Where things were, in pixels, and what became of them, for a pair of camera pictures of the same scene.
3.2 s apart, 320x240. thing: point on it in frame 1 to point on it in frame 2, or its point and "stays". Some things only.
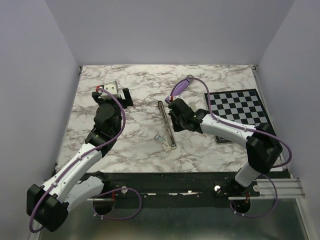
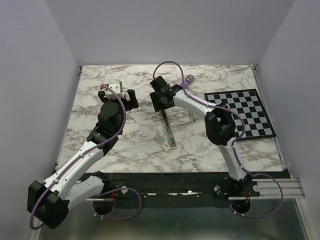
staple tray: x=159 y=138 stays
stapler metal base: x=168 y=128 stays
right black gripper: x=176 y=127 to x=157 y=106
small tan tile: x=166 y=146 stays
